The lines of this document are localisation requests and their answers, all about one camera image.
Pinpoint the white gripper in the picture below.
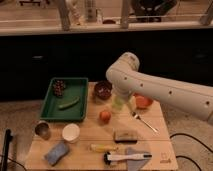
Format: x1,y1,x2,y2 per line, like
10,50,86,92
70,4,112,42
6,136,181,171
113,87,136,113

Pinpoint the orange-red apple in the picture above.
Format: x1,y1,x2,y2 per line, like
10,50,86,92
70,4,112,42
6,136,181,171
99,110,111,123

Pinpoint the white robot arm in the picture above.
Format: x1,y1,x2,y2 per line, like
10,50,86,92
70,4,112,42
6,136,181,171
106,52,213,125

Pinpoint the translucent green cup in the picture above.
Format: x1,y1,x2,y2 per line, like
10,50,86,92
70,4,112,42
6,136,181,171
112,95,125,110

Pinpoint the white paper cup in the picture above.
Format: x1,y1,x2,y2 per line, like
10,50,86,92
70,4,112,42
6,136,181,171
62,123,80,143

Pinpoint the metal cup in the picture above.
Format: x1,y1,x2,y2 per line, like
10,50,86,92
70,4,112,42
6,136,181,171
35,122,51,140

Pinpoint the silver fork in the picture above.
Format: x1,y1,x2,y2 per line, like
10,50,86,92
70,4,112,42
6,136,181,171
131,112,158,133

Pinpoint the orange bowl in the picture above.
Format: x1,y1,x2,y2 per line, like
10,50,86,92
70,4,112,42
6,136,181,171
135,95,153,109

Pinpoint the dark maroon bowl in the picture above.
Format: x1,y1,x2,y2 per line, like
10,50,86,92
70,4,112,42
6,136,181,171
94,81,112,100

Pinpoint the brown rectangular block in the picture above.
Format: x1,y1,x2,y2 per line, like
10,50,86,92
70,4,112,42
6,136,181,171
114,130,138,143

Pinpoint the yellow banana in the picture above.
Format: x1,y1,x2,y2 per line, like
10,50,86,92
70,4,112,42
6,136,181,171
90,144,118,152

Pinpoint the white black-headed brush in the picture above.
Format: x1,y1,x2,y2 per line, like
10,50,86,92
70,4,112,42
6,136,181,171
103,152,152,165

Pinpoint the grey cloth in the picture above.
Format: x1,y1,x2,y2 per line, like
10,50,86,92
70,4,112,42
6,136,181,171
125,147,152,171

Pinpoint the green plastic tray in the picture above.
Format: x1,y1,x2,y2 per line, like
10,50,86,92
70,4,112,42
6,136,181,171
40,77,88,122

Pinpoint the green cucumber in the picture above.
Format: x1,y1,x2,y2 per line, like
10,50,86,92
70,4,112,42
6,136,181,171
58,97,80,110

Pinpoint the dark grape bunch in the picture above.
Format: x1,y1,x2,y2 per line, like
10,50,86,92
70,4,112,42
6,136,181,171
52,80,66,97

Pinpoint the blue sponge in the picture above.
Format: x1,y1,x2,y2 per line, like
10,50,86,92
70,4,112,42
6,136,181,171
44,142,69,166

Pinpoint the black stand at left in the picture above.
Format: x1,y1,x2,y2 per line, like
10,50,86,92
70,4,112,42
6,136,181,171
0,129,13,171

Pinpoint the black cable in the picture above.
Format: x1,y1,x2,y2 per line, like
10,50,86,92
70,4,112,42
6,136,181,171
169,132,213,171

